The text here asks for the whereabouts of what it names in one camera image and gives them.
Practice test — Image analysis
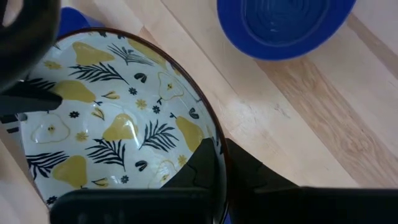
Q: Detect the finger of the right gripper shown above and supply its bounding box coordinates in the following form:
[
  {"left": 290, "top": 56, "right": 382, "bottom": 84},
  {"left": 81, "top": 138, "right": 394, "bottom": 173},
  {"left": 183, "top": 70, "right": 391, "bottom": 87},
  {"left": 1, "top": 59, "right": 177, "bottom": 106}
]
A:
[{"left": 0, "top": 81, "right": 63, "bottom": 116}]

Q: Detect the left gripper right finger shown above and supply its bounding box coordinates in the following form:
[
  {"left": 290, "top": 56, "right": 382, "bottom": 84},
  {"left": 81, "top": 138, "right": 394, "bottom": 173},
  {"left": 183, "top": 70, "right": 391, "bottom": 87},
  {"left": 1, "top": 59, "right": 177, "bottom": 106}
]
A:
[{"left": 226, "top": 138, "right": 301, "bottom": 200}]

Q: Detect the yellow pear print bowl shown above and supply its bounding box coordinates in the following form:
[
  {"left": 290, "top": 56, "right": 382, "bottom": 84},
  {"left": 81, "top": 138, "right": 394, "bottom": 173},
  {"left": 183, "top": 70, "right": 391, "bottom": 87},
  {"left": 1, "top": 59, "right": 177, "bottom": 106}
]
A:
[{"left": 18, "top": 27, "right": 231, "bottom": 224}]

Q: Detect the blue mini bowl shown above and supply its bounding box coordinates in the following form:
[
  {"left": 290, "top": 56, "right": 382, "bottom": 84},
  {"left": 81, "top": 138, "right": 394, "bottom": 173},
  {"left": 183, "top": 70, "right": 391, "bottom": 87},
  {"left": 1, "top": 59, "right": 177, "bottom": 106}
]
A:
[
  {"left": 216, "top": 0, "right": 357, "bottom": 62},
  {"left": 57, "top": 6, "right": 105, "bottom": 40}
]

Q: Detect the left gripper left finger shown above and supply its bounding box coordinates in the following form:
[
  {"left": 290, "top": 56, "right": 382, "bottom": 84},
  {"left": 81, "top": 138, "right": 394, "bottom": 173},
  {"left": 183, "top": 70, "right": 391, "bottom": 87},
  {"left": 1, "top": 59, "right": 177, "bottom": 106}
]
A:
[{"left": 161, "top": 138, "right": 220, "bottom": 189}]

